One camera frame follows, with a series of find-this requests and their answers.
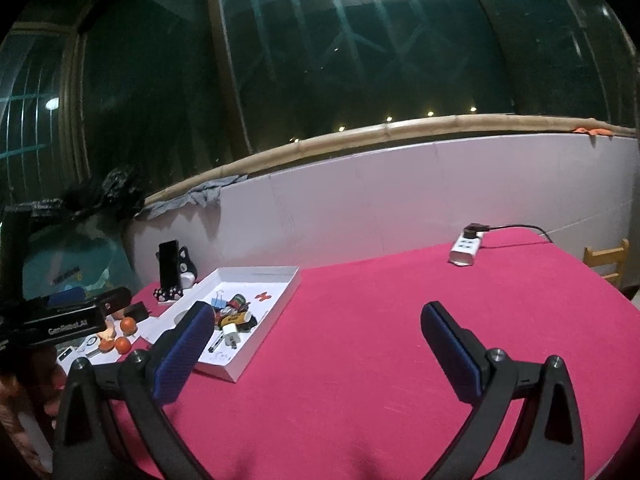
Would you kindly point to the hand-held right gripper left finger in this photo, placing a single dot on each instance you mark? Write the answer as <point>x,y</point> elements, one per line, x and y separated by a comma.
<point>182,350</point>

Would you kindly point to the yellow lighter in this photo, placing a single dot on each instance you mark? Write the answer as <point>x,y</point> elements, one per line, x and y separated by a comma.
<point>235,319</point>

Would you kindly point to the bamboo rail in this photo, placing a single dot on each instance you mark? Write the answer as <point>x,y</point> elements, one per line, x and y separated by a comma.
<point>400,127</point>

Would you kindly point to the black power plug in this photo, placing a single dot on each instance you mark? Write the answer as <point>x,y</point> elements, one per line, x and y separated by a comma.
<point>475,230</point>

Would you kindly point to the white power strip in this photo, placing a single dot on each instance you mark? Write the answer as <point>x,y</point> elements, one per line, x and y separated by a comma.
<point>465,250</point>

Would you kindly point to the grey cloth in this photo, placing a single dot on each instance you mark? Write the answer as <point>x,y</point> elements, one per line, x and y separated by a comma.
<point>205,192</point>

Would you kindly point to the white cardboard tray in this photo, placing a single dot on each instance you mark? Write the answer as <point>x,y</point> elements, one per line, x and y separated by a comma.
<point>250,280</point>

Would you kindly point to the black cat phone stand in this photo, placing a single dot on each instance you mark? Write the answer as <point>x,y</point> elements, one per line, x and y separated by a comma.
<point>187,260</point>

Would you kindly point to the small red jar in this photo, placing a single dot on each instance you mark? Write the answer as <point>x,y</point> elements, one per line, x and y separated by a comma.
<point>237,302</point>

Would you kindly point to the window with metal grille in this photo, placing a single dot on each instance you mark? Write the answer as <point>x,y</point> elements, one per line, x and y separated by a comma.
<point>350,35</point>

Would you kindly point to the black pen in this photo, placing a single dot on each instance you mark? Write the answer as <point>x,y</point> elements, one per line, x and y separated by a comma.
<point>215,345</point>

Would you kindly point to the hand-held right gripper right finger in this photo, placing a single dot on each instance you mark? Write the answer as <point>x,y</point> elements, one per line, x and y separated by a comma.
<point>450,355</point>

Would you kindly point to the teal printed cloth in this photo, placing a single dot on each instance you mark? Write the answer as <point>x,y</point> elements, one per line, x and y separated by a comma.
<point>90,260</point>

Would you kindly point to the white charger plug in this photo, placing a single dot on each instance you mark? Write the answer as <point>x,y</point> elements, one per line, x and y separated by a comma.
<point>231,334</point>

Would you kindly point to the whole tangerine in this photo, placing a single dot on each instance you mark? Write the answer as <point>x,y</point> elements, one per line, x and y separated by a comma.
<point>129,326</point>

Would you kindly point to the orange cloth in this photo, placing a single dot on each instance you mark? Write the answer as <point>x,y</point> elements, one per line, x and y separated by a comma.
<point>595,131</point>

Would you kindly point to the black plastic bag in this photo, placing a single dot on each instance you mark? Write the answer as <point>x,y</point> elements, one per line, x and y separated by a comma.
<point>115,185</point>

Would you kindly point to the black smartphone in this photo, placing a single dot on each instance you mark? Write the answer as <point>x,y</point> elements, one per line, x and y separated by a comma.
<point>169,265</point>

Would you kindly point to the red tablecloth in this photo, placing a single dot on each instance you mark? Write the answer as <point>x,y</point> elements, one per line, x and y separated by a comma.
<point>375,335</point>

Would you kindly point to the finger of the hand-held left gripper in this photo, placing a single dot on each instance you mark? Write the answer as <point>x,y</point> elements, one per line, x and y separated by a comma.
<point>67,296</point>
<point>117,297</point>

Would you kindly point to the blue binder clip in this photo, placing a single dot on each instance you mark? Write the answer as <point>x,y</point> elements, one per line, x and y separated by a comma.
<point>218,302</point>

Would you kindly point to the partly peeled tangerine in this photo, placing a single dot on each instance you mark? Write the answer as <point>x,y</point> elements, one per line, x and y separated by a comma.
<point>123,345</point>

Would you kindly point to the person's left forearm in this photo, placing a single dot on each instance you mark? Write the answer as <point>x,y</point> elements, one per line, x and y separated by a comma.
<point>12,400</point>

